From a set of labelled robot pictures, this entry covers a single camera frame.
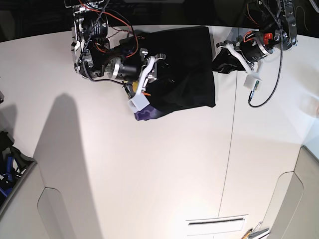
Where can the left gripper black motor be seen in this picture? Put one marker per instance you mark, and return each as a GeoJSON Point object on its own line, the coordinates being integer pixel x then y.
{"type": "Point", "coordinates": [249, 48]}

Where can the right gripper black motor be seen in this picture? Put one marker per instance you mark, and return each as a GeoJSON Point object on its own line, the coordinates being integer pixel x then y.
{"type": "Point", "coordinates": [129, 74]}

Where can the black T-shirt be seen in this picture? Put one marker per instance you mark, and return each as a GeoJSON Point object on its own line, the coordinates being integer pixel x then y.
{"type": "Point", "coordinates": [188, 52]}

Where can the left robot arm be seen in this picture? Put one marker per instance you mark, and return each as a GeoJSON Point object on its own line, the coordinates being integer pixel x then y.
{"type": "Point", "coordinates": [276, 28]}

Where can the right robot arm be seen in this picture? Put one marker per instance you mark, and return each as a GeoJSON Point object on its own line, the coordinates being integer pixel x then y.
{"type": "Point", "coordinates": [105, 47]}

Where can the yellow pencil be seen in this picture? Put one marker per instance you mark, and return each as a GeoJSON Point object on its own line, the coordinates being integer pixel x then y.
{"type": "Point", "coordinates": [247, 234]}

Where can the grey pen tool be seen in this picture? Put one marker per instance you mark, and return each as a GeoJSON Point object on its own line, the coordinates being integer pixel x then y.
{"type": "Point", "coordinates": [260, 234]}

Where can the blue black bag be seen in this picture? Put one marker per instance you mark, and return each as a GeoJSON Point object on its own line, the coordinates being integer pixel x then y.
{"type": "Point", "coordinates": [13, 164]}

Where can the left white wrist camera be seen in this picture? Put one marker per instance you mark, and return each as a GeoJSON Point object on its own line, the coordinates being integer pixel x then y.
{"type": "Point", "coordinates": [252, 82]}

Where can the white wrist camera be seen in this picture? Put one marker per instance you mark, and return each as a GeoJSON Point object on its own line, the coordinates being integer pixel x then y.
{"type": "Point", "coordinates": [138, 102]}
{"type": "Point", "coordinates": [252, 82]}

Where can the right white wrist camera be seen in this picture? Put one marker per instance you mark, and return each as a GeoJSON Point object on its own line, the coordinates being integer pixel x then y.
{"type": "Point", "coordinates": [138, 102]}

